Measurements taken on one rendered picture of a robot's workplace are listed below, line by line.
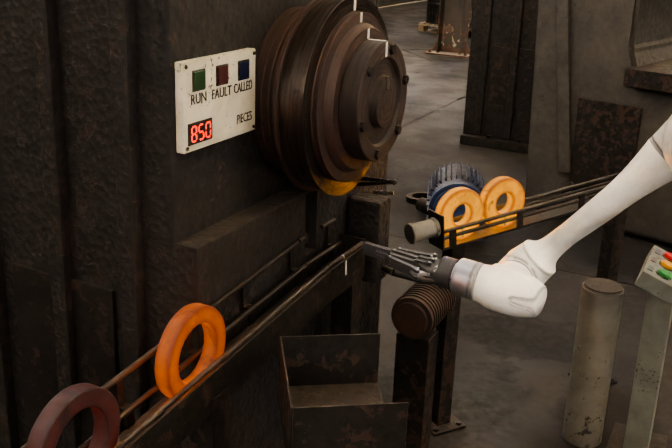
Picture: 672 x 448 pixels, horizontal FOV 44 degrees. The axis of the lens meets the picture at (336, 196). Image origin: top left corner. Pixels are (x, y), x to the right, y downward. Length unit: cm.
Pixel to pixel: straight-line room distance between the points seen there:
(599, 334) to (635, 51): 220
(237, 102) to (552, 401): 166
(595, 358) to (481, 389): 52
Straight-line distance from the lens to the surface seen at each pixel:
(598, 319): 260
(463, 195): 248
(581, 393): 271
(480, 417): 286
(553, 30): 466
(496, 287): 194
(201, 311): 162
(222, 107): 177
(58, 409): 141
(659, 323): 262
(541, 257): 206
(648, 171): 182
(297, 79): 181
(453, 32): 1092
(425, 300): 235
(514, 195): 260
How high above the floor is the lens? 150
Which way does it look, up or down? 18 degrees down
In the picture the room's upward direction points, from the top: 2 degrees clockwise
